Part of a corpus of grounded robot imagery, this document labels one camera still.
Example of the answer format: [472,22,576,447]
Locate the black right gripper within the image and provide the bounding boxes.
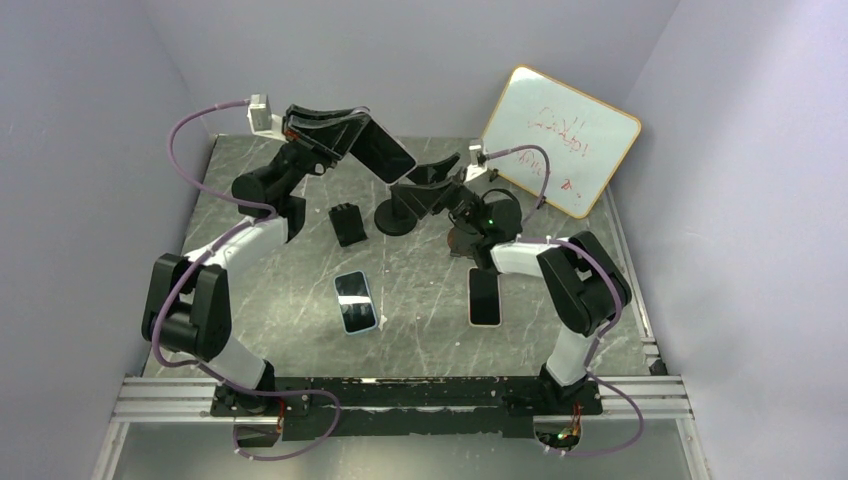
[389,154,489,238]

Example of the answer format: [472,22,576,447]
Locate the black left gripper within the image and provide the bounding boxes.
[270,106,374,198]

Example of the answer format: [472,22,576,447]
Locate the purple phone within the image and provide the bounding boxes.
[349,118,418,185]

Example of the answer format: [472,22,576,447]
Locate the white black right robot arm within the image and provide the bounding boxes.
[390,157,632,414]

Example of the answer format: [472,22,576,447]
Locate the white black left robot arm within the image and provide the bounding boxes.
[141,96,371,416]

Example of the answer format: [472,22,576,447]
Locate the black round base phone stand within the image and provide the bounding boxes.
[373,194,418,237]

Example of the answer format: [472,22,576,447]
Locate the black folding phone stand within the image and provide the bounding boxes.
[328,203,368,248]

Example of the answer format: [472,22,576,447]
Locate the blue cased phone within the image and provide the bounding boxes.
[333,271,379,335]

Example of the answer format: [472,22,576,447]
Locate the white cased phone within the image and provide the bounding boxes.
[468,268,502,328]

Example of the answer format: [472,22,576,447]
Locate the yellow framed whiteboard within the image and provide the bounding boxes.
[481,65,642,219]

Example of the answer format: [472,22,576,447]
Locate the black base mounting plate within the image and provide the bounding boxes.
[209,376,603,441]

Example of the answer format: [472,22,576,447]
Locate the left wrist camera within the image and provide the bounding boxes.
[247,94,284,141]

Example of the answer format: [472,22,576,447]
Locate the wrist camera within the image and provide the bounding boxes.
[463,139,491,184]
[247,94,284,141]

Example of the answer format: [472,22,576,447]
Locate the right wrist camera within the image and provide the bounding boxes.
[463,139,491,184]

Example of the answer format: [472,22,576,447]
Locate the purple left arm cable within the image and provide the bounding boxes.
[150,99,343,463]

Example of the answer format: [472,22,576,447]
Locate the aluminium rail frame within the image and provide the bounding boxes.
[94,336,710,479]

